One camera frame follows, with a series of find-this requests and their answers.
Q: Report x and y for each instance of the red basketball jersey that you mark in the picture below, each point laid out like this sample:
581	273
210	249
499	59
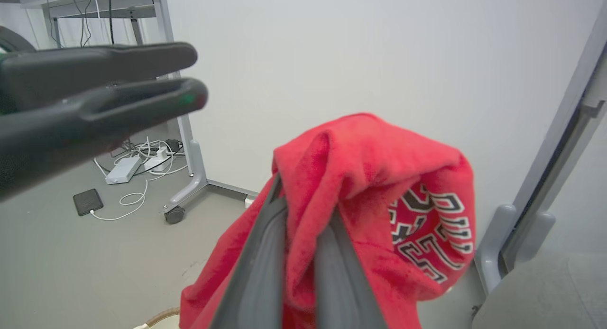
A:
360	168

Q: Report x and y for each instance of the black flat phone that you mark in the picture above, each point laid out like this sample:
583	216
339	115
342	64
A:
87	202

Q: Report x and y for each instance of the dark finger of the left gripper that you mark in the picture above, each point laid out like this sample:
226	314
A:
95	123
95	66

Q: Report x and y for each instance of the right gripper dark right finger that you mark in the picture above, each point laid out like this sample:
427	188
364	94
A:
341	286

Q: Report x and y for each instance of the white charger plug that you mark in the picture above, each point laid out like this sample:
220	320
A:
159	159

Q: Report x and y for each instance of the black caster wheel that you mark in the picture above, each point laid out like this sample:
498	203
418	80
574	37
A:
174	216

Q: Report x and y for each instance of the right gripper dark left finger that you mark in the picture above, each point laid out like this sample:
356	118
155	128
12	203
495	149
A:
258	281

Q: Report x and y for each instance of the white rolling partition panel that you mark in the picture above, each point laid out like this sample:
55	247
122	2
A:
332	59

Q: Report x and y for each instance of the grey stand frame right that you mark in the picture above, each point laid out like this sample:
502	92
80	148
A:
583	201

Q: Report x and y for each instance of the small white adapter box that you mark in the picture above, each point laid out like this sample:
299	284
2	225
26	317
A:
249	202

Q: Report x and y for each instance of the white power strip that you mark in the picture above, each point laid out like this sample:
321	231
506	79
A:
123	170

